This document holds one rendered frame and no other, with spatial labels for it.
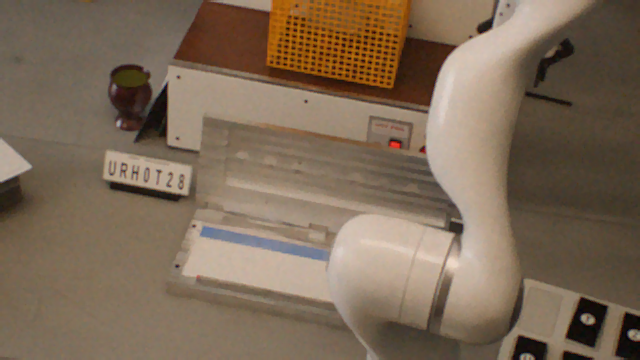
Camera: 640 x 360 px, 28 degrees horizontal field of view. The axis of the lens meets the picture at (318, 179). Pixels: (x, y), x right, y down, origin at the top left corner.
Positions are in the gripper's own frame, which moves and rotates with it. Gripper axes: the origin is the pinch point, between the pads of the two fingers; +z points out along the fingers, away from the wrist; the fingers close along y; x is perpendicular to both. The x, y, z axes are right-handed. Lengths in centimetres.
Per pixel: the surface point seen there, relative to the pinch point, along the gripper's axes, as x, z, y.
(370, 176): -8.2, 23.0, -19.7
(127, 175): -12, 35, -63
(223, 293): -32, 35, -36
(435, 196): -7.1, 24.5, -8.4
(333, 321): -30, 36, -18
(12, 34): 23, 40, -106
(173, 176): -10, 34, -55
